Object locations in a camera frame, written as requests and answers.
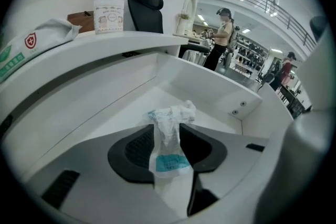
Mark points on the black office chair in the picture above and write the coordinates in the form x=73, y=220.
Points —
x=147, y=13

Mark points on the white dressing table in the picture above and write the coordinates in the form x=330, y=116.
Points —
x=194, y=42

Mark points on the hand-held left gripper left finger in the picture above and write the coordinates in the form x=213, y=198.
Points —
x=92, y=165

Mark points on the shoe display rack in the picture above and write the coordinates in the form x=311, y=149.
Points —
x=250, y=56

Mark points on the wet wipes packet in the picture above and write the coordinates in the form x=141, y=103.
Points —
x=36, y=42

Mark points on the black balcony railing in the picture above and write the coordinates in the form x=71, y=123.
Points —
x=262, y=1

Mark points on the brown wooden organizer box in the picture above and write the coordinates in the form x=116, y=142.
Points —
x=81, y=22

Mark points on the dark chairs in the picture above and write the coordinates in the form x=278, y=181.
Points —
x=292, y=102

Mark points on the white drawer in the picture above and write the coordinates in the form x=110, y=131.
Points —
x=105, y=102

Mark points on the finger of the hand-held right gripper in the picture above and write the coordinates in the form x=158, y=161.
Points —
x=317, y=73

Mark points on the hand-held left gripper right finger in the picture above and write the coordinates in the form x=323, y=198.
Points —
x=236, y=165

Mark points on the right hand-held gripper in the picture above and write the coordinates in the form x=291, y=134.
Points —
x=302, y=170

